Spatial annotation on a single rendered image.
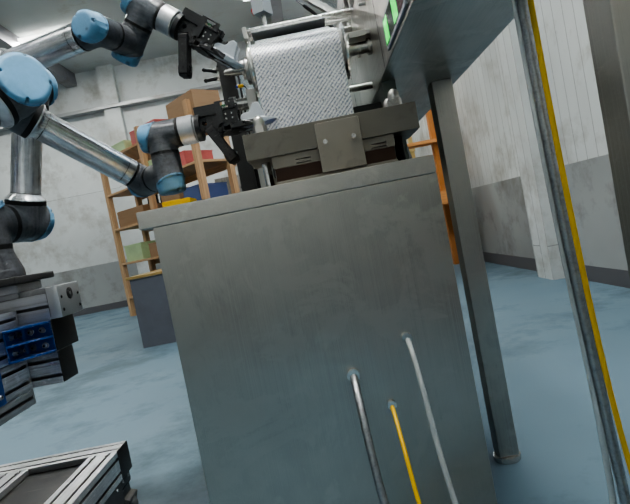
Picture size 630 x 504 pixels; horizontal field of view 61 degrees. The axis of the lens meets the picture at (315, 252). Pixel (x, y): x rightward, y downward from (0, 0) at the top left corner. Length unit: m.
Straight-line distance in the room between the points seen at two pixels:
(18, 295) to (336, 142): 1.00
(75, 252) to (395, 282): 10.34
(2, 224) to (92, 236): 9.42
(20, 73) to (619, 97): 1.11
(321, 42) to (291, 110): 0.19
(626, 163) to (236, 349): 0.83
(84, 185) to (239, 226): 10.13
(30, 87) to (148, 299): 4.00
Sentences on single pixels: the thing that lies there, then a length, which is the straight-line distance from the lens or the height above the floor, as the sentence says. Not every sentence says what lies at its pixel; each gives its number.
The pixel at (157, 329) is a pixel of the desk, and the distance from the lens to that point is 5.21.
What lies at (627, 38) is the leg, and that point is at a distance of 0.78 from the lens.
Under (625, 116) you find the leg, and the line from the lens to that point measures 0.76.
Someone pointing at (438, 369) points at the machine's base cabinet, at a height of 0.44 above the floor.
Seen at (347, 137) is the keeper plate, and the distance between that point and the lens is 1.22.
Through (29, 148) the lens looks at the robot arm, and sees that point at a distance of 1.84.
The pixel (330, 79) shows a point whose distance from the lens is 1.47.
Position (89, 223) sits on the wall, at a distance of 11.19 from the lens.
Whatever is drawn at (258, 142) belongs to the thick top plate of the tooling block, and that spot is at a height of 1.01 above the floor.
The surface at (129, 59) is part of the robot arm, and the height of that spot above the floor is 1.34.
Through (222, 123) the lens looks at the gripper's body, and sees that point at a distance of 1.44.
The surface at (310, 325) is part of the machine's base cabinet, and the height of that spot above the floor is 0.58.
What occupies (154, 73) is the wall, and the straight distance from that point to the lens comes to 11.17.
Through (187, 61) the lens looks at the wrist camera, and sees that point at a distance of 1.55.
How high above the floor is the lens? 0.79
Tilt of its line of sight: 3 degrees down
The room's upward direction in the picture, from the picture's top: 11 degrees counter-clockwise
